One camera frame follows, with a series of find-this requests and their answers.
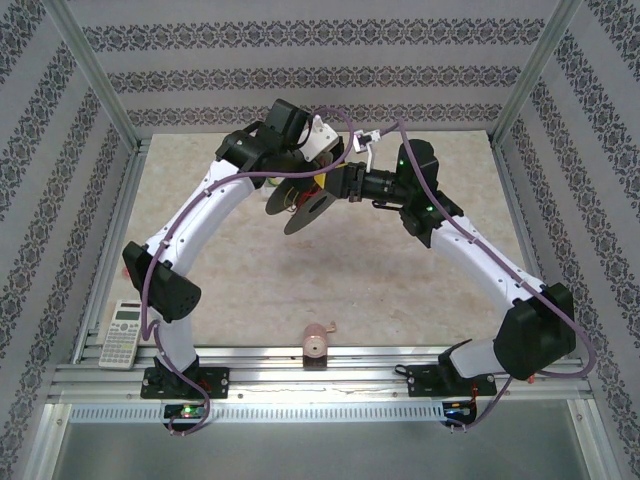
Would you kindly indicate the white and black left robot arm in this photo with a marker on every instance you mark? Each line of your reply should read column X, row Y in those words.
column 210, row 210

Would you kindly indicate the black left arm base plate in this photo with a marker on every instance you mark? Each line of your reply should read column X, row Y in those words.
column 215, row 382

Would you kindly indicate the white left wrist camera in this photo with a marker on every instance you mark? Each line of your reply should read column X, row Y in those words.
column 320, row 140

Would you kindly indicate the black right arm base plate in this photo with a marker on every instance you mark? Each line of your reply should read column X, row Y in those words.
column 425, row 385

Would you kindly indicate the pink pencil sharpener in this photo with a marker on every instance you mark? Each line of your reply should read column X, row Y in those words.
column 315, row 345

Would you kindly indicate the white calculator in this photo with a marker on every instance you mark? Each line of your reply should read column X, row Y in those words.
column 120, row 335

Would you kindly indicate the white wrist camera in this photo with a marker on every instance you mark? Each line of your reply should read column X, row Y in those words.
column 320, row 140
column 361, row 142

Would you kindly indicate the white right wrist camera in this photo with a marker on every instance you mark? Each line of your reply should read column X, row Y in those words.
column 361, row 142

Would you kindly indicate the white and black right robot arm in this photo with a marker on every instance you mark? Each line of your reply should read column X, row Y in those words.
column 475, row 255

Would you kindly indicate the aluminium enclosure frame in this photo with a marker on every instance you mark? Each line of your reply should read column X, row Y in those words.
column 280, row 380

